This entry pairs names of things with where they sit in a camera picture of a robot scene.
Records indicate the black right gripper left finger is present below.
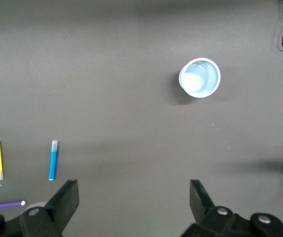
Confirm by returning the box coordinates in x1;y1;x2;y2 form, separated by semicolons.
0;179;80;237

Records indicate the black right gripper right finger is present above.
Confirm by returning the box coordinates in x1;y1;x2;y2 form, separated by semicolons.
180;179;283;237

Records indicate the blue marker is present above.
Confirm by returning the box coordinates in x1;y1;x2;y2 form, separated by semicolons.
48;140;59;181

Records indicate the purple marker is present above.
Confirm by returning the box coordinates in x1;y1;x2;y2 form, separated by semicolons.
0;200;26;210

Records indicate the light blue plastic cup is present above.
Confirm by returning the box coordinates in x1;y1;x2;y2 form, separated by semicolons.
178;57;221;99

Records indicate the dark grey table mat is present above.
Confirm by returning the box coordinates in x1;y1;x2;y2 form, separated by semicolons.
0;0;283;237

